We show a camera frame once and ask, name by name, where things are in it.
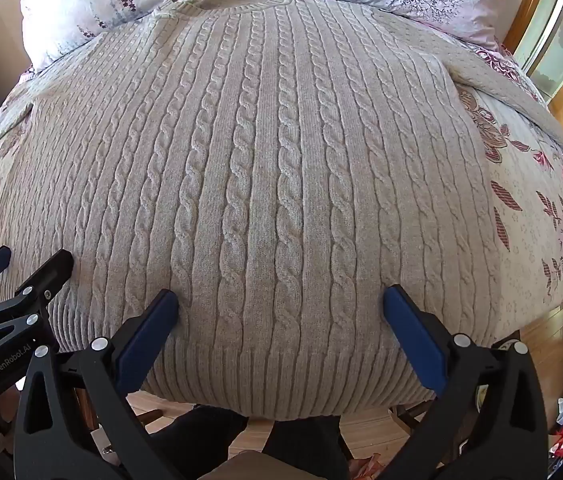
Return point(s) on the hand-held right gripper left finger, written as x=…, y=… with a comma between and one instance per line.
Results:
x=146, y=345

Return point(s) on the floral bed sheet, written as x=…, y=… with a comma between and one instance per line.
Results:
x=526, y=210

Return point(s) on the white tree print pillow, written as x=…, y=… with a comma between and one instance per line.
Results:
x=426, y=5

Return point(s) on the person's dark trousers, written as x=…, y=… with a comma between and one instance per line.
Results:
x=201, y=440

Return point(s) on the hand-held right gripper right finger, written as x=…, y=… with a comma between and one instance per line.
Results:
x=414, y=340

